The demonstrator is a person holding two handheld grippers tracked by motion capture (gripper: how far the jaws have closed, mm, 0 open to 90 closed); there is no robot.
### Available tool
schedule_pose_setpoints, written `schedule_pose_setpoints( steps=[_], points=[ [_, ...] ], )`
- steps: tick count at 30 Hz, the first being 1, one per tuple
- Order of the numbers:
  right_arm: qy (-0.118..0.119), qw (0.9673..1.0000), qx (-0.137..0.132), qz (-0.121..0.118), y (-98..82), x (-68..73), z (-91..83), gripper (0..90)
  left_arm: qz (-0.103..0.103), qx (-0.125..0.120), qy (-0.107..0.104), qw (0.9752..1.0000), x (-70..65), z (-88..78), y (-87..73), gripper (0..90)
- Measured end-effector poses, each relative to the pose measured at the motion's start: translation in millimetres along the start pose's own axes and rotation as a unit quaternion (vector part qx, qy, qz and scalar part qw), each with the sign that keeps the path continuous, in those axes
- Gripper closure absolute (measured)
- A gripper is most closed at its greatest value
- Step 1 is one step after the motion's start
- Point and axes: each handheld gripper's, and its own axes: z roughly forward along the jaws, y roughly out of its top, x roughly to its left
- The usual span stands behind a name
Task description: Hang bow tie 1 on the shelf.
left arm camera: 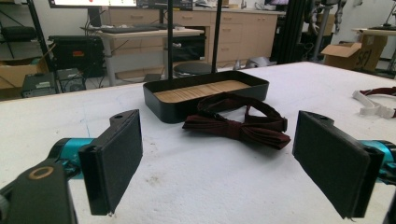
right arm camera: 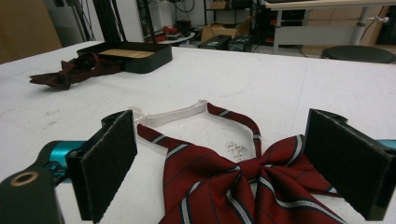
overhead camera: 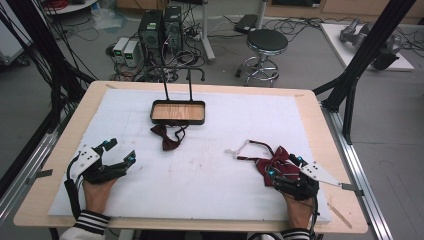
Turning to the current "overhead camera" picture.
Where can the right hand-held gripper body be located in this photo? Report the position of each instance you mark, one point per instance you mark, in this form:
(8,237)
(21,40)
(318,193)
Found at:
(301,186)

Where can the thin wooden stick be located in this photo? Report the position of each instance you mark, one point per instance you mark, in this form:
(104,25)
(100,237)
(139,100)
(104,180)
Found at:
(339,215)

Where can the aluminium rail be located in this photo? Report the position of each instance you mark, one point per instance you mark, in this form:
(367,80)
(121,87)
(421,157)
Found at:
(30,166)
(360,166)

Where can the white power supply unit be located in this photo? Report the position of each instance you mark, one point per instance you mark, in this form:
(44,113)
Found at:
(131,53)
(120,49)

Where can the flat black box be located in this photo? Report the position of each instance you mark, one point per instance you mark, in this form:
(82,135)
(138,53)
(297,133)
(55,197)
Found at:
(246,23)

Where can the grey metal clip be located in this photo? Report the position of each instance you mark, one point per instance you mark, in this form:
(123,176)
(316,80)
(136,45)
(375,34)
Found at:
(352,189)
(41,174)

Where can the black round stool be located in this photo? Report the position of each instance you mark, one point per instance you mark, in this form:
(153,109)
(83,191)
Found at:
(266,41)

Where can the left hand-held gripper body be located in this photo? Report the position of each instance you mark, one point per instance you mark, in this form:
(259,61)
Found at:
(87,159)

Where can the black rack with wooden tray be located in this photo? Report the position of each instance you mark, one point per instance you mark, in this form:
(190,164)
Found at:
(178,111)

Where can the white desk leg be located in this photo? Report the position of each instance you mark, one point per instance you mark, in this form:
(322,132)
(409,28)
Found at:
(207,36)

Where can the computer towers on floor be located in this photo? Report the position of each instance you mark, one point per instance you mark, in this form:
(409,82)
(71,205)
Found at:
(186,56)

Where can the plain dark maroon bow tie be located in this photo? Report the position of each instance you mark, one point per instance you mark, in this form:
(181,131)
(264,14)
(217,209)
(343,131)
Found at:
(166,141)

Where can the white foam mat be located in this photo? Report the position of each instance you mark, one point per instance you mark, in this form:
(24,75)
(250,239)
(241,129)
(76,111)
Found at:
(200,173)

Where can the white floor board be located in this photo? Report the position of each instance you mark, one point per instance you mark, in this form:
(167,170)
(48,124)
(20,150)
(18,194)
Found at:
(336,43)

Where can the person's right hand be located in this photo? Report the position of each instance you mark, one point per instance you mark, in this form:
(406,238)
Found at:
(300,211)

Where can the clear plastic bag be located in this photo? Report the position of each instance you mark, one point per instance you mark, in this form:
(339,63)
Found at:
(106,18)

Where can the black computer tower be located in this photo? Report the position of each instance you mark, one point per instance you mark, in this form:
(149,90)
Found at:
(150,30)
(173,28)

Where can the striped red bow tie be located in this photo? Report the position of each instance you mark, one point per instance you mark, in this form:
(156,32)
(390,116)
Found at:
(278,160)

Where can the white round table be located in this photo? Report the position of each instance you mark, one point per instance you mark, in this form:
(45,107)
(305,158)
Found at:
(70,6)

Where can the person's left hand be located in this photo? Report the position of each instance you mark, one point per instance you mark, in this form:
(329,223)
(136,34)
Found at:
(96,196)

